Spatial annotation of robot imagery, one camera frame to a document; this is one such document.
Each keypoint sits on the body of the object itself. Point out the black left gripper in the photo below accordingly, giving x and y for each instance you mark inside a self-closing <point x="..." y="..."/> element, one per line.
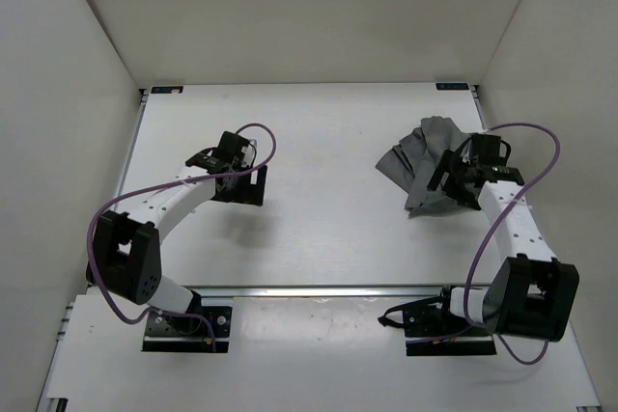
<point x="252" y="193"/>

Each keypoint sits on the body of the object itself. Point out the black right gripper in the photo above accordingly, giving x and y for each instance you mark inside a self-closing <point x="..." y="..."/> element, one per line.
<point x="450" y="164"/>

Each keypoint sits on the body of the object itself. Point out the grey pleated skirt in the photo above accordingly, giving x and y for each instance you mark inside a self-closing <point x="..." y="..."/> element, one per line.
<point x="411" y="163"/>

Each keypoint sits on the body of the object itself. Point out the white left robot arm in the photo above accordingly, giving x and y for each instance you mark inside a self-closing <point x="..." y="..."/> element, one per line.
<point x="125" y="236"/>

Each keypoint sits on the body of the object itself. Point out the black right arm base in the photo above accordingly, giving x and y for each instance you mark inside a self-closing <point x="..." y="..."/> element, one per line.
<point x="432" y="331"/>

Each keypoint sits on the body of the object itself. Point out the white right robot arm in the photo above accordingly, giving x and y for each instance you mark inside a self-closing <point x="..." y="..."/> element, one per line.
<point x="532" y="293"/>

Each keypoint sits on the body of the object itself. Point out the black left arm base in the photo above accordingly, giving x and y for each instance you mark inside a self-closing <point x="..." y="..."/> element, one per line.
<point x="173" y="334"/>

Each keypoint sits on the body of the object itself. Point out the right table label sticker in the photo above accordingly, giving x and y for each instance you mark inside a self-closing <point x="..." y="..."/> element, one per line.
<point x="452" y="86"/>

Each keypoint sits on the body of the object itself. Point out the table label sticker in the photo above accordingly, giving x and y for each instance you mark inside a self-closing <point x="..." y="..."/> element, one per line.
<point x="452" y="86"/>
<point x="166" y="90"/>

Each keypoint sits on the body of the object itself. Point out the left table label sticker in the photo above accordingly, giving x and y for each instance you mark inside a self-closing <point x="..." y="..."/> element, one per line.
<point x="166" y="90"/>

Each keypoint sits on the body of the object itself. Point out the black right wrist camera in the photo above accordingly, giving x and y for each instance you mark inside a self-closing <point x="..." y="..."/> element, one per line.
<point x="490" y="146"/>

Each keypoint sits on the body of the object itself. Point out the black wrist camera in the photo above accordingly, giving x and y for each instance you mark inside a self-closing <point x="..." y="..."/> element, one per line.
<point x="490" y="146"/>
<point x="234" y="148"/>

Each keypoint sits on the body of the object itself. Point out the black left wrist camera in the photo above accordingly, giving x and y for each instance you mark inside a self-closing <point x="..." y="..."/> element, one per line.
<point x="234" y="148"/>

